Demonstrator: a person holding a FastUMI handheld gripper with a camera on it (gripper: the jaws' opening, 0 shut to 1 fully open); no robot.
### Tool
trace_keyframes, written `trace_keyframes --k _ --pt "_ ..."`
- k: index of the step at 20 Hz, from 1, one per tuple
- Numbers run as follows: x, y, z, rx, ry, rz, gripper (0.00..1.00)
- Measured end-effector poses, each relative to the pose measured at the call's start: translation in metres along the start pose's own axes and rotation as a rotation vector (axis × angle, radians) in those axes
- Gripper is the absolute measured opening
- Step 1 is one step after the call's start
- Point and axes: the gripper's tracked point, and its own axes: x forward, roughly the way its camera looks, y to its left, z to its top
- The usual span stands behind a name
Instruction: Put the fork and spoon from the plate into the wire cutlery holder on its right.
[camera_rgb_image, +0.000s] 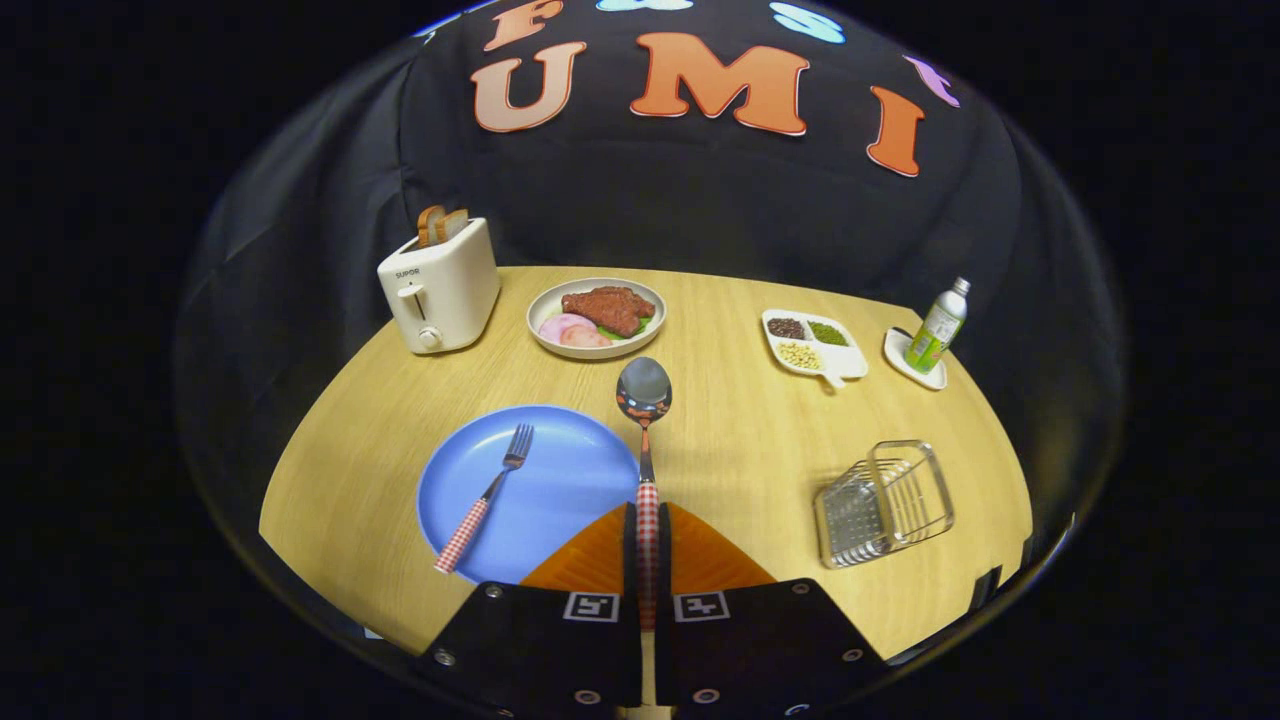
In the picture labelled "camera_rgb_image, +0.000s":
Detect green and silver bottle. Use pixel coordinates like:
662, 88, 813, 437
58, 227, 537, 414
904, 277, 971, 375

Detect white toaster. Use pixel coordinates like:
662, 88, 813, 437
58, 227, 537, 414
377, 217, 502, 355

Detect white round dinner plate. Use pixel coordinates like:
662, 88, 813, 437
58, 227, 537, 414
526, 277, 668, 360

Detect brown steak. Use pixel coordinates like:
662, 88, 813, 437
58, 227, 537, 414
561, 286, 657, 338

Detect white divided dish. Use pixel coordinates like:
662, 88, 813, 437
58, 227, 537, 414
761, 308, 870, 390

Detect metal wire cutlery holder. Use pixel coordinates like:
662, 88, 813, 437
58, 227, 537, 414
812, 440, 956, 570

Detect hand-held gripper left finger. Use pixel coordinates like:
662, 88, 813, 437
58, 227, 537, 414
418, 502, 643, 716

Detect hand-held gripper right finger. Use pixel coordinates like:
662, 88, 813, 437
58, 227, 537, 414
655, 502, 889, 716

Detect spoon with red checkered handle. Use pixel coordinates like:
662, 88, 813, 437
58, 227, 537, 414
616, 357, 673, 631

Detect pink ham slices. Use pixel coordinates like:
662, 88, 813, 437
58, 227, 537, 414
538, 313, 613, 349

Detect blue round plate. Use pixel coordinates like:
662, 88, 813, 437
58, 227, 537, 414
417, 404, 641, 586

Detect fork with red checkered handle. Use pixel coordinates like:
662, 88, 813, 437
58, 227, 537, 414
433, 424, 535, 576

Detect small white saucer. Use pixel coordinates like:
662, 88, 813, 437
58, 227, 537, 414
884, 327, 948, 391

